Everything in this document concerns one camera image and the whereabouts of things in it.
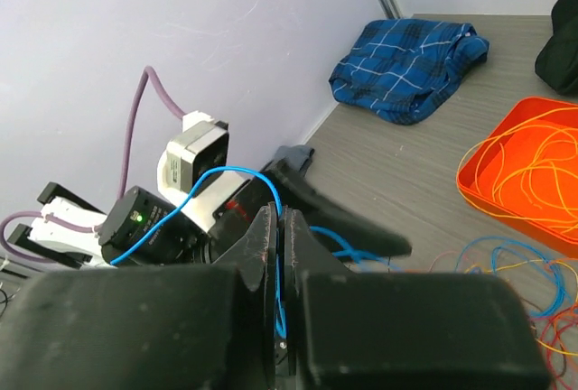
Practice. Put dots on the grey cloth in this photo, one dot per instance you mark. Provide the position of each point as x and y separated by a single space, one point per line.
298 157

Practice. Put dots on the blue plaid cloth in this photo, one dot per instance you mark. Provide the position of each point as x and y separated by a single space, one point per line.
403 70

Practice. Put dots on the black cloth hat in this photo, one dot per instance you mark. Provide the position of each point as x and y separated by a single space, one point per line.
556 63

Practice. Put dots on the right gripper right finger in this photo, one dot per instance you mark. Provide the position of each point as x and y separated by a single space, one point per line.
351 330

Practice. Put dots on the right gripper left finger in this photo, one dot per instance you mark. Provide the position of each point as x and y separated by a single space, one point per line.
149 327

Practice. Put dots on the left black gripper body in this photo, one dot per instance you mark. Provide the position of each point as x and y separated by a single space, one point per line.
239 210

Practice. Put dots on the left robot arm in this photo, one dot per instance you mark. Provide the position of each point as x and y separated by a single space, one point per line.
145 229

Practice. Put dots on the orange plastic box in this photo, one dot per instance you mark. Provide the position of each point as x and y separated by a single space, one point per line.
524 174

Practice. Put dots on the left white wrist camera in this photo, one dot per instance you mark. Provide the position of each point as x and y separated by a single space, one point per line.
201 146

